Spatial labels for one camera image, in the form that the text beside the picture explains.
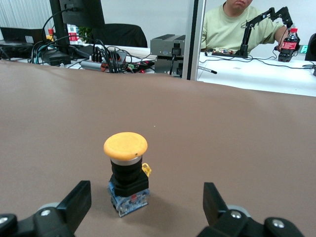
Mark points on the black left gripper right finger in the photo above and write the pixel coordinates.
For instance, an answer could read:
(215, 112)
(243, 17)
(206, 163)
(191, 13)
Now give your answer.
(212, 202)

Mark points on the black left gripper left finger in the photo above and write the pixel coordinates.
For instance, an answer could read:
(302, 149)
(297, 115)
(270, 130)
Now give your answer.
(76, 205)

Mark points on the orange mushroom push button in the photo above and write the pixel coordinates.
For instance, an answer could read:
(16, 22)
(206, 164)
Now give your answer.
(126, 145)

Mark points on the person's bare forearm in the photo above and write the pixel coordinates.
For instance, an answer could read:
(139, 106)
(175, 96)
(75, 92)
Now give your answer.
(281, 34)

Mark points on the small black desk robot arm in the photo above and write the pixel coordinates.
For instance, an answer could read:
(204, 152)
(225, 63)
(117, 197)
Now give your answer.
(286, 14)

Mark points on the brown table mat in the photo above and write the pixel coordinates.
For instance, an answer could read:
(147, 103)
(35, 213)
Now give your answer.
(222, 148)

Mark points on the white desk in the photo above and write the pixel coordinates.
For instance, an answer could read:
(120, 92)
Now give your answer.
(259, 79)

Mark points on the black striped pen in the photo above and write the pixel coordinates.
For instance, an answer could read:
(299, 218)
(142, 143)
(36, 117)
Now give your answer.
(208, 69)

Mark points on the grey usb hub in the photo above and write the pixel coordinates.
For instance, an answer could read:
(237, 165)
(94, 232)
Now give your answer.
(91, 65)

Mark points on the black flat box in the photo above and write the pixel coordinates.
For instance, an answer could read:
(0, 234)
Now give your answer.
(58, 59)

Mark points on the small circuit board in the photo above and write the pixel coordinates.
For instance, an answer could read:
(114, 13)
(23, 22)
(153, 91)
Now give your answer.
(222, 51)

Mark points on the black red power adapter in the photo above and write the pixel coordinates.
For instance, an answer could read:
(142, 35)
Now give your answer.
(118, 56)

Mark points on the grey computer box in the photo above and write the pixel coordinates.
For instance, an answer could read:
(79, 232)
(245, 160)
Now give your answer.
(163, 44)

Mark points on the red white carton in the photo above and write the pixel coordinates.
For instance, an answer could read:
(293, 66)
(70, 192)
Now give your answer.
(72, 32)

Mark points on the green potted plant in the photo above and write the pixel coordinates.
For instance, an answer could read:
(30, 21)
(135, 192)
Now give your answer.
(85, 31)

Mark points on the red yellow emergency stop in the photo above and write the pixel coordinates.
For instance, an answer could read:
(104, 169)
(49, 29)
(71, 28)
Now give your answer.
(50, 33)

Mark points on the cola bottle red label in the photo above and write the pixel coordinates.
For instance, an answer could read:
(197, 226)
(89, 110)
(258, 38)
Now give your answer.
(288, 45)

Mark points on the person in pale green shirt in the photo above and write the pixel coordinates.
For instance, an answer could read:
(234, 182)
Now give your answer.
(222, 27)

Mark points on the black office chair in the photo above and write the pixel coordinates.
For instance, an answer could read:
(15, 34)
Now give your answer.
(123, 34)

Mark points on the green led display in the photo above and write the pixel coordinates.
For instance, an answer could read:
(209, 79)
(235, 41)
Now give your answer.
(303, 49)

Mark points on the black laptop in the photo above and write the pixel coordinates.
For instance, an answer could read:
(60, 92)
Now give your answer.
(14, 34)

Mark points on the black chair back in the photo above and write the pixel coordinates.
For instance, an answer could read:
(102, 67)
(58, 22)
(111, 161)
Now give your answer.
(311, 47)

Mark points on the black computer monitor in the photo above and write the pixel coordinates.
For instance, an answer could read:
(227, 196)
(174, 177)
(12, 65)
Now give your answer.
(81, 12)

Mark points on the aluminium post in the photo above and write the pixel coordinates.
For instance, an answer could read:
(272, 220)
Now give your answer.
(195, 37)

